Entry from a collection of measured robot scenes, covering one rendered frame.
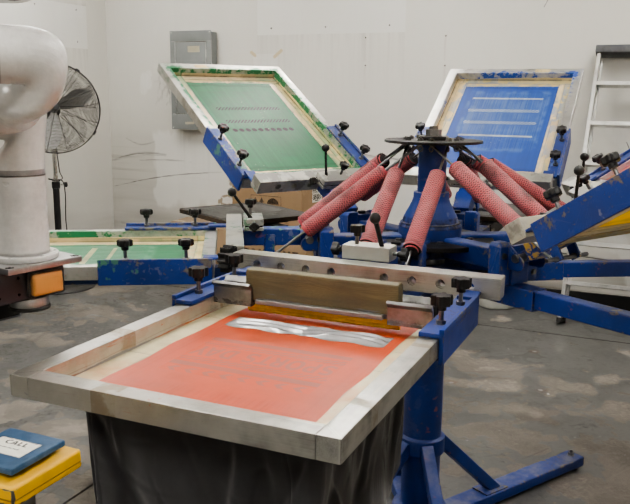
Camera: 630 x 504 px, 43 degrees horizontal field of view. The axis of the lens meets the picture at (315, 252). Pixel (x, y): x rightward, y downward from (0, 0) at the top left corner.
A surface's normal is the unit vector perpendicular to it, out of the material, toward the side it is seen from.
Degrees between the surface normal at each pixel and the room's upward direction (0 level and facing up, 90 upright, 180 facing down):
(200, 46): 90
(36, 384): 90
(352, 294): 90
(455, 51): 90
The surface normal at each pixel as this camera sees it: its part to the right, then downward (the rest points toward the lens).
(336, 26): -0.40, 0.18
